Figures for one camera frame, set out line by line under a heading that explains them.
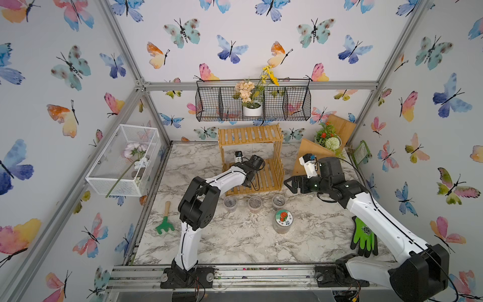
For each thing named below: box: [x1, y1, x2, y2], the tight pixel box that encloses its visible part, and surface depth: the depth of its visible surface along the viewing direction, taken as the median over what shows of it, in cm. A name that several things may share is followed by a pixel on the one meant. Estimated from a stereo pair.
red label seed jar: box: [247, 195, 263, 214], surface depth 90 cm
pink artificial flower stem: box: [105, 142, 149, 199], surface depth 74 cm
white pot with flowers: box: [232, 65, 280, 118], surface depth 86 cm
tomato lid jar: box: [272, 208, 294, 235], surface depth 82 cm
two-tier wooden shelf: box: [217, 124, 285, 192], surface depth 90 cm
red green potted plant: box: [314, 121, 346, 159], surface depth 95 cm
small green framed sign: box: [352, 139, 371, 167], surface depth 113 cm
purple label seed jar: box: [223, 195, 238, 213], surface depth 90 cm
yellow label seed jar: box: [271, 193, 287, 209], surface depth 90 cm
